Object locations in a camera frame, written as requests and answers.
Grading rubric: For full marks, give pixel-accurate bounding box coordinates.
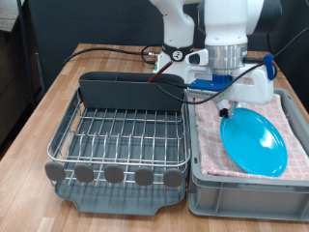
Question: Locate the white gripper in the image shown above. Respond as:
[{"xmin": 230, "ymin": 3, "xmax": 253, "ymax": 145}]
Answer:
[{"xmin": 184, "ymin": 63, "xmax": 275, "ymax": 119}]

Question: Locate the blue plastic plate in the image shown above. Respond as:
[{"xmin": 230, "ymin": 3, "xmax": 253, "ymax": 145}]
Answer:
[{"xmin": 219, "ymin": 106, "xmax": 289, "ymax": 178}]

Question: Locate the red-brown wooden spoon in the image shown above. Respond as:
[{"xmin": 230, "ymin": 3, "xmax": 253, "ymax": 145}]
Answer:
[{"xmin": 147, "ymin": 61, "xmax": 175, "ymax": 83}]

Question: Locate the metal dish drying rack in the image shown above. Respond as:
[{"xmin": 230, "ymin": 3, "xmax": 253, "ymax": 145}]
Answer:
[{"xmin": 52, "ymin": 86, "xmax": 189, "ymax": 216}]

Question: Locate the pink checkered towel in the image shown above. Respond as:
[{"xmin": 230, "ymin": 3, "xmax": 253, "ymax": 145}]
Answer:
[{"xmin": 194, "ymin": 93, "xmax": 309, "ymax": 182}]

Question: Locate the grey plastic crate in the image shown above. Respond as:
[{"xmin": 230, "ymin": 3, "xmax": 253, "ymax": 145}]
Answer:
[{"xmin": 185, "ymin": 83, "xmax": 309, "ymax": 222}]

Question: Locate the dark grey cutlery holder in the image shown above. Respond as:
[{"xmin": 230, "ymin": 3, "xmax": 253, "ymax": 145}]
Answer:
[{"xmin": 78, "ymin": 71, "xmax": 186, "ymax": 112}]

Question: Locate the black metal pole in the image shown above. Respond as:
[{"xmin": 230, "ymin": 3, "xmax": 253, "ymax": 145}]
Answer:
[{"xmin": 16, "ymin": 0, "xmax": 37, "ymax": 110}]

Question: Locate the dark cabinet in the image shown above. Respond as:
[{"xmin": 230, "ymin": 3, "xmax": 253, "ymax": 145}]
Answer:
[{"xmin": 0, "ymin": 0, "xmax": 42, "ymax": 153}]

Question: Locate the wrist camera on blue mount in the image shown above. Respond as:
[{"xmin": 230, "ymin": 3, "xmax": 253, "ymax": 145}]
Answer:
[{"xmin": 187, "ymin": 74, "xmax": 234, "ymax": 100}]

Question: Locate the blue cable clip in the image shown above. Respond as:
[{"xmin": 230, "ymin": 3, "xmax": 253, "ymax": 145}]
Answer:
[{"xmin": 263, "ymin": 53, "xmax": 277, "ymax": 81}]

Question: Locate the black camera cable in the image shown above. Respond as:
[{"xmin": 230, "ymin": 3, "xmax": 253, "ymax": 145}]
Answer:
[{"xmin": 156, "ymin": 27, "xmax": 309, "ymax": 105}]

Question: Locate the metal wire dish rack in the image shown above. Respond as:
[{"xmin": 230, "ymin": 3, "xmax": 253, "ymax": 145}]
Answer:
[{"xmin": 43, "ymin": 86, "xmax": 191, "ymax": 189}]

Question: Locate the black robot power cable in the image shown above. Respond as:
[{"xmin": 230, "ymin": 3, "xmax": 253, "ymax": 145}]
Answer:
[{"xmin": 62, "ymin": 43, "xmax": 163, "ymax": 67}]

